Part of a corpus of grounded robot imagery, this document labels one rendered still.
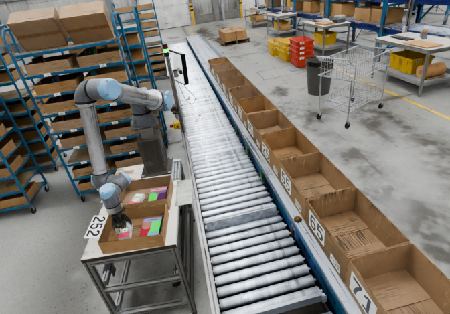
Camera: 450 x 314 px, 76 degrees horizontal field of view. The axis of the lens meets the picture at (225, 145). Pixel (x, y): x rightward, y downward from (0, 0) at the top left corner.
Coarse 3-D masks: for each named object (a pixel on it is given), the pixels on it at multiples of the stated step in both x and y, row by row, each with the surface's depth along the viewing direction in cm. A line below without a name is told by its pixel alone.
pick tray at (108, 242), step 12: (156, 204) 194; (108, 216) 190; (132, 216) 197; (144, 216) 198; (156, 216) 197; (168, 216) 195; (108, 228) 187; (108, 240) 182; (120, 240) 169; (132, 240) 170; (144, 240) 171; (156, 240) 172; (108, 252) 174
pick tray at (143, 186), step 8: (168, 176) 222; (136, 184) 224; (144, 184) 224; (152, 184) 225; (160, 184) 225; (168, 184) 226; (128, 192) 225; (136, 192) 223; (144, 192) 222; (168, 192) 203; (128, 200) 215; (144, 200) 213; (160, 200) 198; (168, 200) 200; (168, 208) 202
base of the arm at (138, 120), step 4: (148, 112) 222; (152, 112) 228; (136, 116) 221; (140, 116) 220; (144, 116) 221; (148, 116) 222; (152, 116) 225; (132, 120) 225; (136, 120) 222; (140, 120) 220; (144, 120) 221; (148, 120) 222; (152, 120) 226; (132, 124) 226; (136, 124) 222; (140, 124) 221; (144, 124) 221; (148, 124) 222; (152, 124) 225
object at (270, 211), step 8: (272, 208) 184; (232, 216) 181; (240, 216) 182; (248, 216) 183; (256, 216) 185; (264, 216) 186; (208, 224) 180; (216, 224) 181; (224, 224) 182; (232, 224) 184
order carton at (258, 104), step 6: (258, 96) 290; (264, 96) 290; (240, 102) 289; (246, 102) 291; (252, 102) 292; (258, 102) 293; (264, 102) 294; (270, 102) 275; (240, 108) 273; (246, 108) 294; (252, 108) 295; (258, 108) 296; (264, 108) 298; (270, 108) 279; (276, 108) 257; (246, 114) 254; (246, 120) 258; (246, 126) 263
